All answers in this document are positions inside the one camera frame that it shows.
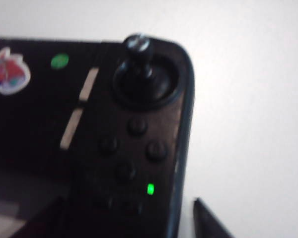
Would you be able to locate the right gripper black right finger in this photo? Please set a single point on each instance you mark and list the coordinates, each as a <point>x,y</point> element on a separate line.
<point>208,223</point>

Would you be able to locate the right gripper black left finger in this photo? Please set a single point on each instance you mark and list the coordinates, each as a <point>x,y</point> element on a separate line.
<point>54,223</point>

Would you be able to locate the black dual-joystick remote control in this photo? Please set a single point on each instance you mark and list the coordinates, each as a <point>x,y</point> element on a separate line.
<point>101,124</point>

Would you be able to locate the colourful sticker on remote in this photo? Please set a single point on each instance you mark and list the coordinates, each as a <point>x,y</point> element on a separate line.
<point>10,72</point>

